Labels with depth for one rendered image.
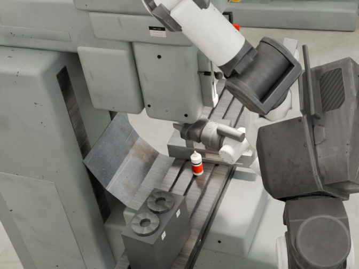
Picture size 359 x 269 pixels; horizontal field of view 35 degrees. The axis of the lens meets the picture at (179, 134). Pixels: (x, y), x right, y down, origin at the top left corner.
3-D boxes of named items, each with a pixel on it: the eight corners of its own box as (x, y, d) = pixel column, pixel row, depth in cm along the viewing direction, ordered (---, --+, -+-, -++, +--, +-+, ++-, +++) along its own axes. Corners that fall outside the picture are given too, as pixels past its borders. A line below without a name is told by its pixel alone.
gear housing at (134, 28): (219, 9, 183) (216, -20, 177) (193, 49, 166) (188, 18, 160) (126, 4, 195) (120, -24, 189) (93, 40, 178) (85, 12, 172)
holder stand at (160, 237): (192, 232, 200) (185, 193, 188) (162, 281, 186) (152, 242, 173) (162, 223, 205) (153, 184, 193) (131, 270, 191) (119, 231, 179)
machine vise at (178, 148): (261, 144, 231) (260, 123, 224) (252, 169, 221) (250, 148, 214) (180, 134, 243) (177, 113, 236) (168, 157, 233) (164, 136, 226)
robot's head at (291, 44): (294, 80, 156) (301, 55, 158) (296, 66, 148) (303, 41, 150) (271, 74, 157) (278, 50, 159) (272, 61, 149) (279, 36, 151)
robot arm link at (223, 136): (227, 136, 200) (254, 148, 194) (209, 157, 196) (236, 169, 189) (221, 114, 192) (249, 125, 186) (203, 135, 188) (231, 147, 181)
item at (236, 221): (269, 194, 237) (268, 173, 229) (246, 259, 213) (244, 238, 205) (160, 174, 255) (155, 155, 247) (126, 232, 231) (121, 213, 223)
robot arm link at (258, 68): (258, 28, 126) (296, 68, 132) (241, 27, 135) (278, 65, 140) (224, 68, 126) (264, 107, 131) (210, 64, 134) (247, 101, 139)
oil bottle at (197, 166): (204, 169, 224) (201, 148, 218) (201, 176, 222) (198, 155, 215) (195, 167, 226) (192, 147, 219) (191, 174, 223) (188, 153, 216)
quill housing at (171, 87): (216, 92, 203) (207, 12, 183) (196, 128, 189) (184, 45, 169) (166, 86, 210) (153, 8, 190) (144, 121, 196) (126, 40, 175)
